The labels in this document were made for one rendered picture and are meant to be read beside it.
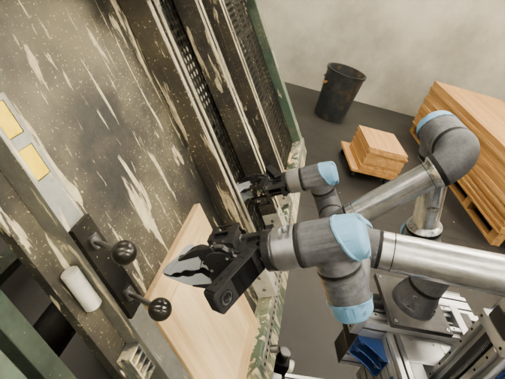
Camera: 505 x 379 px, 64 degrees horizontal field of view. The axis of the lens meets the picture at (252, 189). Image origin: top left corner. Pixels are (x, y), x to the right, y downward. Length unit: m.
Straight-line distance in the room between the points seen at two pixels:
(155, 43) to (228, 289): 0.69
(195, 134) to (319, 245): 0.63
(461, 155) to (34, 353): 1.03
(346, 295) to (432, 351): 0.94
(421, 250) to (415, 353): 0.79
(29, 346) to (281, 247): 0.42
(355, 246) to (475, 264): 0.26
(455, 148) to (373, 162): 3.15
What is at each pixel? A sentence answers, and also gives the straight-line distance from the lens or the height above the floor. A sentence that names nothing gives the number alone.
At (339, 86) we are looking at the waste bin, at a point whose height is 0.49.
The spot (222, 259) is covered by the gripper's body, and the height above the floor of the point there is 1.50.
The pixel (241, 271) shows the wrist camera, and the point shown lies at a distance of 0.65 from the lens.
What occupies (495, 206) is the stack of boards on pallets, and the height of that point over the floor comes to 0.30.
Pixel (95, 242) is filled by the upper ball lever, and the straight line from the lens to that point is 0.71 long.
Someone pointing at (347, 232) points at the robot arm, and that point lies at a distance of 0.63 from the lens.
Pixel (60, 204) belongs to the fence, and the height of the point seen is 1.53.
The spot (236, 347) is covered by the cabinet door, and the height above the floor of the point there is 0.96.
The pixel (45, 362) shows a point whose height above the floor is 1.31.
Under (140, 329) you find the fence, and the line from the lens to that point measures 0.82.
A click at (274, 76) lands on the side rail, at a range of 2.43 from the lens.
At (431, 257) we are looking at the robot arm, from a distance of 0.80.
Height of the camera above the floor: 1.98
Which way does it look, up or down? 33 degrees down
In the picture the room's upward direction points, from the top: 18 degrees clockwise
